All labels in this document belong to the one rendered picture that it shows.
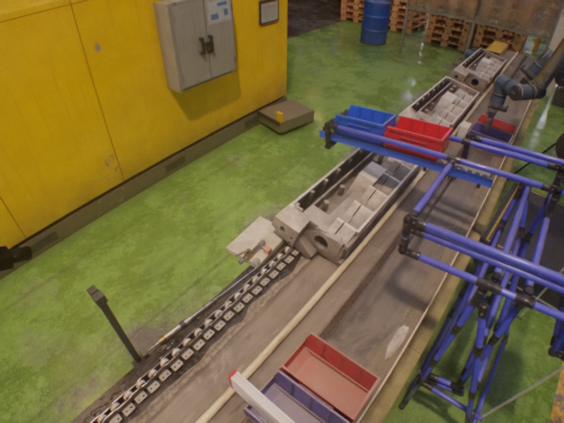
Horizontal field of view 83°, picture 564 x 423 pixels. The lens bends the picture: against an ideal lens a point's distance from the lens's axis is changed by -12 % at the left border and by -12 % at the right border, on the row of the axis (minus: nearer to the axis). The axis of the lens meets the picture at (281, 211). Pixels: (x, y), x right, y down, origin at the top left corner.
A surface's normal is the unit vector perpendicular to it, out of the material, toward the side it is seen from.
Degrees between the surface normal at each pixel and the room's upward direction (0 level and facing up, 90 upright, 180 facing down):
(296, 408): 0
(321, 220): 10
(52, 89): 90
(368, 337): 0
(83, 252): 0
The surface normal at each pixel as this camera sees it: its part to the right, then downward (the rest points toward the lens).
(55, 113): 0.78, 0.42
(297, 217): 0.12, -0.33
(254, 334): 0.00, -0.75
